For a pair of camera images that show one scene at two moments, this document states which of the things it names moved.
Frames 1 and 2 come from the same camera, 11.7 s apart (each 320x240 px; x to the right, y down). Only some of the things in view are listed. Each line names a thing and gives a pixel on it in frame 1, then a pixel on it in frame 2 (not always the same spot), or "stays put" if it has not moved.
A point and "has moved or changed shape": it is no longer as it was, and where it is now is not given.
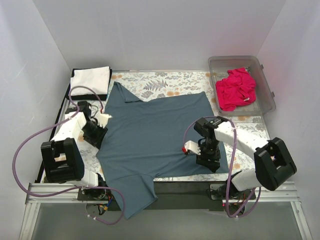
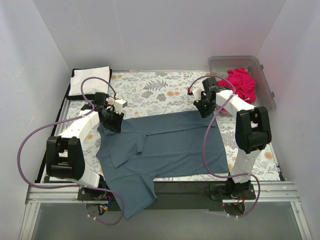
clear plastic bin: x=265 y=102 stays put
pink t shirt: x=239 y=87 stays put
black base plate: x=177 y=196 stays put
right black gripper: x=208 y=160 -> x=204 y=107
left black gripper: x=97 y=135 -> x=111 y=120
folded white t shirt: x=96 y=79 stays put
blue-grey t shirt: x=144 y=140 has moved or changed shape
